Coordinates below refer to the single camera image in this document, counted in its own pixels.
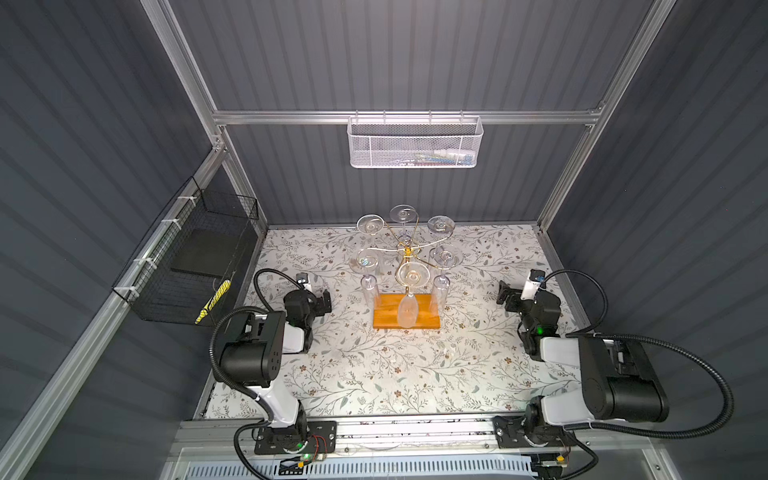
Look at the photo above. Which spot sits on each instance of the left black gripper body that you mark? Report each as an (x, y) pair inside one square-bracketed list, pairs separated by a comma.
[(322, 302)]

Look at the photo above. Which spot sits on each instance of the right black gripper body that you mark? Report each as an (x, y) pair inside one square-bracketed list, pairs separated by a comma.
[(510, 297)]

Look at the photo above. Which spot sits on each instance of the clear wine glass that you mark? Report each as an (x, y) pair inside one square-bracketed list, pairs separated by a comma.
[(441, 225), (412, 275), (443, 259), (366, 263), (370, 224), (404, 214)]

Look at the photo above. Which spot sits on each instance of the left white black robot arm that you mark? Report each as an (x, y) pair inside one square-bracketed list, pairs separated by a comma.
[(246, 351)]

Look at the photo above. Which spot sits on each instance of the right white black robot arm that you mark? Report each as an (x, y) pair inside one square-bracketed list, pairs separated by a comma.
[(617, 380)]

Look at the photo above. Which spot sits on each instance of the orange wooden rack base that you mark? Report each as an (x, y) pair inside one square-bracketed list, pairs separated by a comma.
[(385, 315)]

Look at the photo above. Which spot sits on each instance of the floral table mat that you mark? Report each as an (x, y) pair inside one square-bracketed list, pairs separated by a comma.
[(474, 362)]

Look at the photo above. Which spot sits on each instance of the yellow striped item in basket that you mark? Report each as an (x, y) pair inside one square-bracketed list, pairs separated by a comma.
[(212, 302)]

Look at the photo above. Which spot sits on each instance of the items in white basket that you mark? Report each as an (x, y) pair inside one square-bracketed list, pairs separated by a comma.
[(445, 157)]

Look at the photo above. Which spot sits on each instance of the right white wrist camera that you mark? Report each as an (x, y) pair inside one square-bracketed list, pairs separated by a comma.
[(532, 284)]

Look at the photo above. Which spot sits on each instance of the gold wire glass rack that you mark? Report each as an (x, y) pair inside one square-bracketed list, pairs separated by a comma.
[(412, 241)]

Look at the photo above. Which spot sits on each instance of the black wire mesh basket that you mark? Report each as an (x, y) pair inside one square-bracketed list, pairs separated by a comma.
[(206, 236)]

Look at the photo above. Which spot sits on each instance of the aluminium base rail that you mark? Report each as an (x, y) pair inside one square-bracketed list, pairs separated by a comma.
[(433, 446)]

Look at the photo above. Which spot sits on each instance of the white wire mesh basket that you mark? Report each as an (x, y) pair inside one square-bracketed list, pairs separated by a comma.
[(375, 140)]

